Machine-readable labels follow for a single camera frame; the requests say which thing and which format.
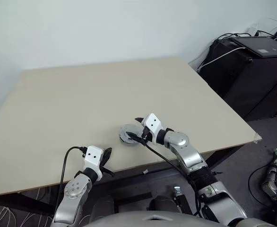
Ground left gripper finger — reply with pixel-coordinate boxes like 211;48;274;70
102;166;115;177
102;147;113;164

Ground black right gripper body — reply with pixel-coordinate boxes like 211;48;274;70
140;127;153;144

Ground silver motor end cover disc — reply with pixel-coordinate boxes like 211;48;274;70
119;123;144;140

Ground dark rounded shape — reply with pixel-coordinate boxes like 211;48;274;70
93;194;116;217
149;195;181;214

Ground grey robot torso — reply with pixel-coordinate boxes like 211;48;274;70
81;211;216;227

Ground silver and black block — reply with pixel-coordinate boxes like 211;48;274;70
173;186;191;215

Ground clear tape on table corner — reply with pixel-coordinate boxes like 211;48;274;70
252;133;263;145

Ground black cabinet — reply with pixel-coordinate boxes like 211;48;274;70
197;36;277;122

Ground silver robot part on floor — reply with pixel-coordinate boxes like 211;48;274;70
260;148;277;202

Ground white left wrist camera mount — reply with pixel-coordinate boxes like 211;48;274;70
84;146;105;178

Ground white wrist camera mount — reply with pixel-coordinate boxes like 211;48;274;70
84;146;105;178
143;113;165;144

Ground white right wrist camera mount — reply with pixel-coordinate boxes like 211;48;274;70
143;113;165;144

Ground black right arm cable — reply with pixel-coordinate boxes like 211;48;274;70
144;141;202;217

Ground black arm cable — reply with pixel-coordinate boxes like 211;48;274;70
58;146;87;207
144;141;202;217

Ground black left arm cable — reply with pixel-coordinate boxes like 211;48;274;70
58;146;87;207

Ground white cable on cabinet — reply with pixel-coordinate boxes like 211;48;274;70
196;46;247;72

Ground thin white floor cables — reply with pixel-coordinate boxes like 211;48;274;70
0;185;56;227

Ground black floor cable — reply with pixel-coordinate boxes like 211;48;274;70
248;165;272;197

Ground black cables over cabinet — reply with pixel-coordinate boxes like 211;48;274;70
217;22;277;46

